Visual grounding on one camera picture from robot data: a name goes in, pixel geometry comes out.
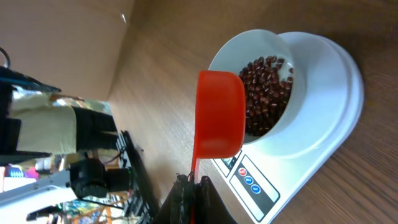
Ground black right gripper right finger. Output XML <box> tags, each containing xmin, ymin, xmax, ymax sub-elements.
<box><xmin>195</xmin><ymin>176</ymin><xmax>237</xmax><ymax>224</ymax></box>

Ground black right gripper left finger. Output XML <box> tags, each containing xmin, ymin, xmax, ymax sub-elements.
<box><xmin>152</xmin><ymin>174</ymin><xmax>195</xmax><ymax>224</ymax></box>

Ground red plastic measuring scoop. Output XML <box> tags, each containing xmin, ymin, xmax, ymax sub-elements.
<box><xmin>190</xmin><ymin>70</ymin><xmax>246</xmax><ymax>182</ymax></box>

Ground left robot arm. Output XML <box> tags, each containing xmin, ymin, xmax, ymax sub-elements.
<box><xmin>1</xmin><ymin>159</ymin><xmax>132</xmax><ymax>223</ymax></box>

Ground white digital kitchen scale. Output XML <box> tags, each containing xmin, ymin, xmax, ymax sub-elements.
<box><xmin>213</xmin><ymin>32</ymin><xmax>364</xmax><ymax>223</ymax></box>

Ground red beans in bowl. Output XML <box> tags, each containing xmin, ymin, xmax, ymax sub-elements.
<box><xmin>239</xmin><ymin>55</ymin><xmax>294</xmax><ymax>137</ymax></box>

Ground white round bowl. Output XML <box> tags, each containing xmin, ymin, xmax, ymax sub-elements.
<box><xmin>209</xmin><ymin>29</ymin><xmax>307</xmax><ymax>145</ymax></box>

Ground black metal frame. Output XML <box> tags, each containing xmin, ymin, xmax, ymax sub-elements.
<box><xmin>116</xmin><ymin>131</ymin><xmax>160</xmax><ymax>224</ymax></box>

